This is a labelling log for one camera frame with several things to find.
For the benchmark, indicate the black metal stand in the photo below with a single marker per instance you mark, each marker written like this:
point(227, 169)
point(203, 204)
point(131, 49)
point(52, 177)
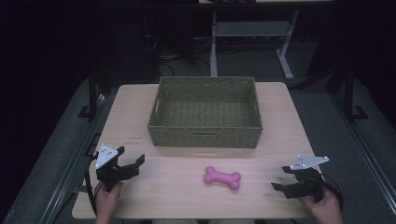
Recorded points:
point(92, 93)
point(349, 96)

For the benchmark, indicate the person's left hand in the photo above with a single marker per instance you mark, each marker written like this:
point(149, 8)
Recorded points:
point(107, 199)

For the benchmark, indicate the person's right hand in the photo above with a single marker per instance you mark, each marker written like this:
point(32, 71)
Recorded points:
point(323, 209)

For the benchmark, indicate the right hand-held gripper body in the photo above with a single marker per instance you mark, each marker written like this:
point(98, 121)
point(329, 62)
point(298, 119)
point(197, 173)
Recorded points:
point(306, 183)

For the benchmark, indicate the grey metal desk frame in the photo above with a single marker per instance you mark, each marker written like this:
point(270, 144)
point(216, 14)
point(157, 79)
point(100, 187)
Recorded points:
point(249, 29)

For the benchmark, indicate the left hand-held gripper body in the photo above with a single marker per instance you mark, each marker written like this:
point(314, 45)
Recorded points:
point(109, 170)

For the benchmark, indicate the aluminium floor rail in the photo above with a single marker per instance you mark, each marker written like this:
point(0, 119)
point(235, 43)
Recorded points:
point(367, 149)
point(70, 174)

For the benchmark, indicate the pink bone-shaped chew toy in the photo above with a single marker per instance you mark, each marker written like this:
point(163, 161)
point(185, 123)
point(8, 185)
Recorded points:
point(221, 178)

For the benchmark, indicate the green woven basket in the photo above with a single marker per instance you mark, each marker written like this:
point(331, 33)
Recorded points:
point(205, 118)

